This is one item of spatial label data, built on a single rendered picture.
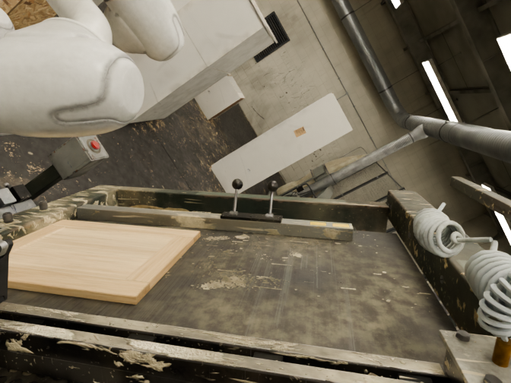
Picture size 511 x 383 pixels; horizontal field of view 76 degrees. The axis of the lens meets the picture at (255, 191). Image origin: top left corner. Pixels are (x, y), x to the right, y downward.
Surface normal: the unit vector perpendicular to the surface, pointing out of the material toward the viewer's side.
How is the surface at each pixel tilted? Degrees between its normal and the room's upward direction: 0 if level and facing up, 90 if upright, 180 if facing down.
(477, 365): 58
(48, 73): 72
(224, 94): 90
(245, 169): 90
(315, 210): 90
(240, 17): 90
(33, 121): 102
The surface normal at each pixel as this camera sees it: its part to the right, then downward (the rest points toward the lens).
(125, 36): -0.29, 0.82
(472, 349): 0.01, -0.97
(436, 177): -0.17, 0.27
